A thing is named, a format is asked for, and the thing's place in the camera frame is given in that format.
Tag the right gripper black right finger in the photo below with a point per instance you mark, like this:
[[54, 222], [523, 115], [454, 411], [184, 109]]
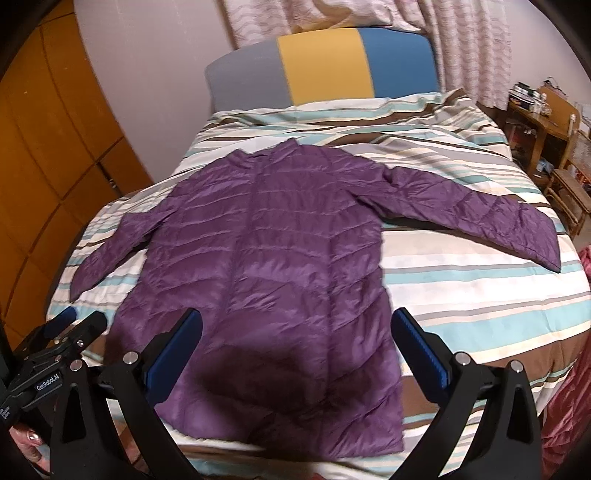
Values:
[[507, 443]]

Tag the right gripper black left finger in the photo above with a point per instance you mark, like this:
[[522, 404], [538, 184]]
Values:
[[84, 442]]

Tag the purple quilted down jacket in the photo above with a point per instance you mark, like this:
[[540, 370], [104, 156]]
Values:
[[280, 252]]

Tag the person's left hand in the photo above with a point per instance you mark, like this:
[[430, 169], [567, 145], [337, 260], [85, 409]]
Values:
[[32, 447]]

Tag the pink red quilt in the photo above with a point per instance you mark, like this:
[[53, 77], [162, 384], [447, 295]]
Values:
[[567, 416]]

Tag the striped bed duvet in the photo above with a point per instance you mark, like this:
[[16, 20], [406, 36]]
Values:
[[492, 305]]

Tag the orange wooden wardrobe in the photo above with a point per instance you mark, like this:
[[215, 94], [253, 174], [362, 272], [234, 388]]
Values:
[[63, 157]]

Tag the wooden rattan chair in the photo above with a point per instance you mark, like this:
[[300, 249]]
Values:
[[569, 184]]

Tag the wooden desk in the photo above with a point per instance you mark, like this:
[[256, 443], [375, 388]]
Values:
[[563, 122]]

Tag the items on desk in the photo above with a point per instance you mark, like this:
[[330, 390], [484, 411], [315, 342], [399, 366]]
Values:
[[540, 100]]

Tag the pink patterned curtain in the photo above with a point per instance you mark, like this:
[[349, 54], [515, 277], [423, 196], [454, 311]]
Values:
[[471, 44]]

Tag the grey yellow blue headboard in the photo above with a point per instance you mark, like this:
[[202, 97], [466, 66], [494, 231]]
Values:
[[323, 65]]

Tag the patterned pillow on headboard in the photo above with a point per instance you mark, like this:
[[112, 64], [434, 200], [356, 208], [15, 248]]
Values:
[[252, 22]]

